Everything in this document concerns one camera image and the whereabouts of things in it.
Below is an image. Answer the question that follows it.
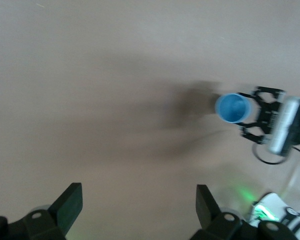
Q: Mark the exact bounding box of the black camera cable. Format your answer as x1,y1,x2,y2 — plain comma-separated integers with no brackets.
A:
251,143,300,166

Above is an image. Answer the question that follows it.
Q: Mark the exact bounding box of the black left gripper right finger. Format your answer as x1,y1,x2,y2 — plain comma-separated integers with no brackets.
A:
189,184,300,240

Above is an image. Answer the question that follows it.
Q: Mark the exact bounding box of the blue plastic cup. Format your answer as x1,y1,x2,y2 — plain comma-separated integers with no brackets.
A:
214,92,252,125

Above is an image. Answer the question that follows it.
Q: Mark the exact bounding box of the white robot link green light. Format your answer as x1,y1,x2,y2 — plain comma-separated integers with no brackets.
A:
248,191,300,240

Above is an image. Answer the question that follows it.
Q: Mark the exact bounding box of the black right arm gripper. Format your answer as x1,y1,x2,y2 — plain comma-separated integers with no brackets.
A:
236,86,287,146

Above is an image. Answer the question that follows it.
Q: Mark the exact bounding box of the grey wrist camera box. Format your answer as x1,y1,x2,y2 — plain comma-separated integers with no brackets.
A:
267,96,300,155

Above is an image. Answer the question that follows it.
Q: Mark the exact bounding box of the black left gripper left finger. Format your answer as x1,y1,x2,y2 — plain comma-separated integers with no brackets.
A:
0,182,84,240

